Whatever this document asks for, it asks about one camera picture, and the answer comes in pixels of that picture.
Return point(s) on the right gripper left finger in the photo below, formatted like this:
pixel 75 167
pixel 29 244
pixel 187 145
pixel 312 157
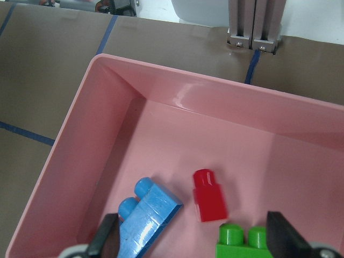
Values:
pixel 105 243

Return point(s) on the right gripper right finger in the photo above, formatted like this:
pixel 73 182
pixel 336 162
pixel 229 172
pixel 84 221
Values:
pixel 283 240

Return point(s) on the blue toy block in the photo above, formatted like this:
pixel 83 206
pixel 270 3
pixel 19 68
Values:
pixel 145 217

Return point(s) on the green toy block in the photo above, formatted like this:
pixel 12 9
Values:
pixel 233 244

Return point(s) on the red toy block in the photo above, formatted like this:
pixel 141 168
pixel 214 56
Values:
pixel 208 196

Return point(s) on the pink plastic box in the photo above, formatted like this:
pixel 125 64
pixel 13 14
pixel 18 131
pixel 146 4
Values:
pixel 269 150

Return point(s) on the brown paper table cover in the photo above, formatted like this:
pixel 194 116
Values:
pixel 45 53

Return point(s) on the aluminium frame post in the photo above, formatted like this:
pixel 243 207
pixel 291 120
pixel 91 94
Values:
pixel 255 25

